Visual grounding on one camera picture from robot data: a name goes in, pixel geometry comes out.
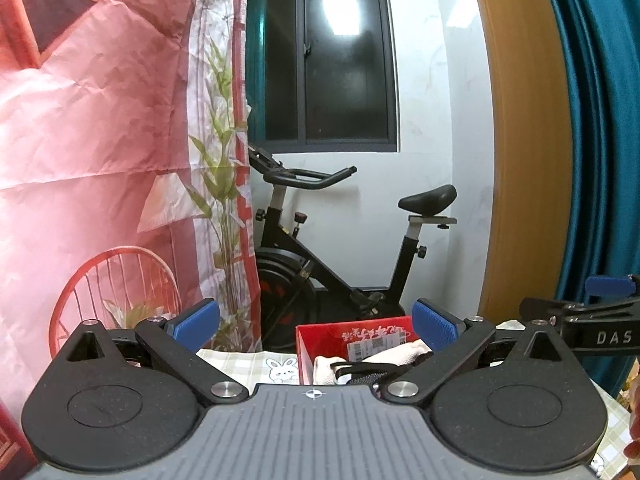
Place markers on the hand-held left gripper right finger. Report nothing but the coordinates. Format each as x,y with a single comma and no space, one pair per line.
436,325

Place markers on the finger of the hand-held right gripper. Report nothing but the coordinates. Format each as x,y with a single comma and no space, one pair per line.
542,306
610,286

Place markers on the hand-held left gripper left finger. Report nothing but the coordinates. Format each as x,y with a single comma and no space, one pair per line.
192,321

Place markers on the black padded fabric wrap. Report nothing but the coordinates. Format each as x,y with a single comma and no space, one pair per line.
365,374

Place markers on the red cardboard box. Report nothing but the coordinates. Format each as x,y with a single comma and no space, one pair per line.
307,350

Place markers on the white knitted cloth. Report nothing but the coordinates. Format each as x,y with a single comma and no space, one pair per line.
325,370

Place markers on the person's right hand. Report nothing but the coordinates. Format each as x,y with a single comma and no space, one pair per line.
635,430

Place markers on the checked rabbit print tablecloth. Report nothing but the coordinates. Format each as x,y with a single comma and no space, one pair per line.
250,365

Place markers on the black exercise bike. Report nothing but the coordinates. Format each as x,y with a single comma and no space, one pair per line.
280,285

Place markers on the wide teal curtain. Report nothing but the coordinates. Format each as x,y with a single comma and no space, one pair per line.
610,110

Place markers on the red printed backdrop cloth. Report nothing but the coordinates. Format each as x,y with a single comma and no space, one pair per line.
100,135

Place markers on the dark framed window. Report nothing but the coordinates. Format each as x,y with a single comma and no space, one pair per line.
340,85

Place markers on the narrow teal curtain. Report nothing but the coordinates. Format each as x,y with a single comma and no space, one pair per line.
255,60

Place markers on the wooden door frame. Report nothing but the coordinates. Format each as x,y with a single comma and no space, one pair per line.
525,160

